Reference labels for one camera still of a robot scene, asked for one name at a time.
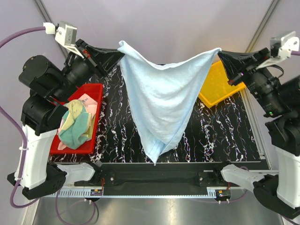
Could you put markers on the right aluminium frame post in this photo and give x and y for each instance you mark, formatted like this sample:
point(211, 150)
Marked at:
point(262, 25)

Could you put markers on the aluminium frame post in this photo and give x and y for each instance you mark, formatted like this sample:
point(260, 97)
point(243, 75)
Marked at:
point(262, 25)
point(47, 18)

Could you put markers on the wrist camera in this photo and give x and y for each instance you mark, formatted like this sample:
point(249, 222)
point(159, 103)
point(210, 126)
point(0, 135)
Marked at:
point(65, 34)
point(282, 47)

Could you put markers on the light blue towel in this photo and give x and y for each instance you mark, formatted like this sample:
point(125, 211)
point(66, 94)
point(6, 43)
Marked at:
point(162, 97)

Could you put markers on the white slotted cable duct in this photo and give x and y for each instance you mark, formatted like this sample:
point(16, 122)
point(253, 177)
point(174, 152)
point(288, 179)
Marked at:
point(81, 193)

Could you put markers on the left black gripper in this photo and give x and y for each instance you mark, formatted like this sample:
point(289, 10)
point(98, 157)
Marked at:
point(99, 60)

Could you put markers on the yellow green towel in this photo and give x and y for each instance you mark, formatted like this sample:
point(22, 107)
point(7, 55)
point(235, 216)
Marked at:
point(75, 124)

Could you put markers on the yellow plastic tray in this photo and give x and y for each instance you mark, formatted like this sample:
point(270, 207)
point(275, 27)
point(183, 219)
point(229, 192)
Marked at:
point(216, 88)

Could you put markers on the left aluminium frame post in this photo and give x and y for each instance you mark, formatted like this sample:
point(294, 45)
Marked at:
point(47, 18)

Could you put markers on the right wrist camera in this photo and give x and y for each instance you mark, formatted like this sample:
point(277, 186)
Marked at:
point(282, 47)

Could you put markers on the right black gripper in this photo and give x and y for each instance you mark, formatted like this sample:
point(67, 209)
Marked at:
point(234, 61)

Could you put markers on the red plastic bin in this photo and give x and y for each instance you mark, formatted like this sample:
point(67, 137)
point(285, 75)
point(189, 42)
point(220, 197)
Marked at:
point(77, 131)

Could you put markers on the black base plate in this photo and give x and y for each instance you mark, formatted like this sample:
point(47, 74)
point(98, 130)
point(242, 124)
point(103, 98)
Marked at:
point(149, 180)

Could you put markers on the pink towel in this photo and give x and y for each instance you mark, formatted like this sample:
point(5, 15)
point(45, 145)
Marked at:
point(90, 103)

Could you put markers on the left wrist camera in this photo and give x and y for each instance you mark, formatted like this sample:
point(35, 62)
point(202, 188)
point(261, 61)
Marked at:
point(65, 34)

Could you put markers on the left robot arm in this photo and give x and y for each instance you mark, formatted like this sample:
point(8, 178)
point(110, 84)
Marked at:
point(50, 88)

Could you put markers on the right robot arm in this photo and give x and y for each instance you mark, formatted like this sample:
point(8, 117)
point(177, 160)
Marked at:
point(281, 103)

